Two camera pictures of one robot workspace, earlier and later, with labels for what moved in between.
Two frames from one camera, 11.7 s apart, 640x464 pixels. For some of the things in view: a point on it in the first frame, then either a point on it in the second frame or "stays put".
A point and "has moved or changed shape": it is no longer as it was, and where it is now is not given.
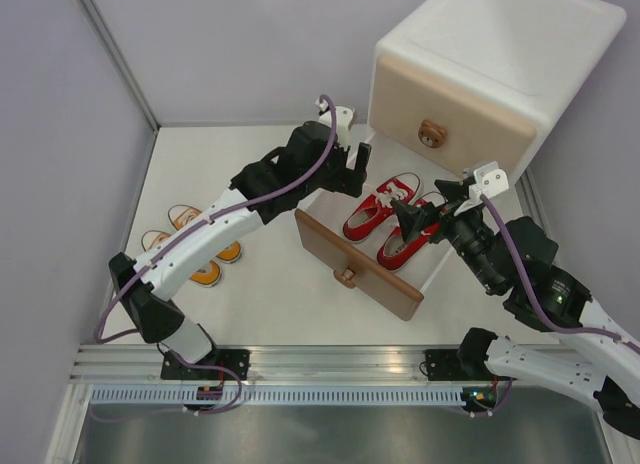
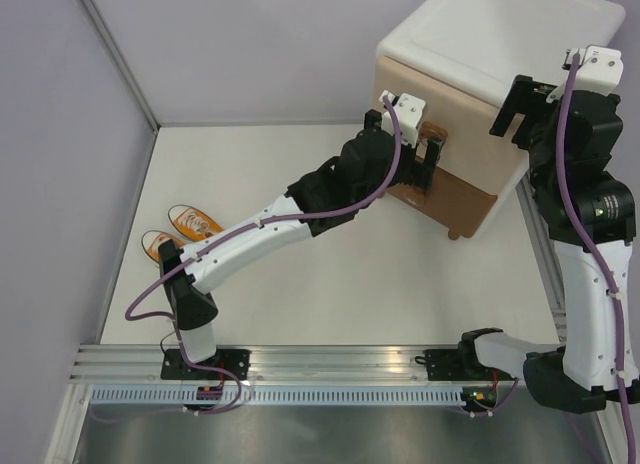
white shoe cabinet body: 538,50 stays put
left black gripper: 349,182 to 416,173
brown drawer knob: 345,277 to 416,197
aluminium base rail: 144,362 stays put
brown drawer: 320,232 has moved or changed shape
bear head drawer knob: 431,134 stays put
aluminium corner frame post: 102,30 stays put
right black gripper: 411,219 to 528,97
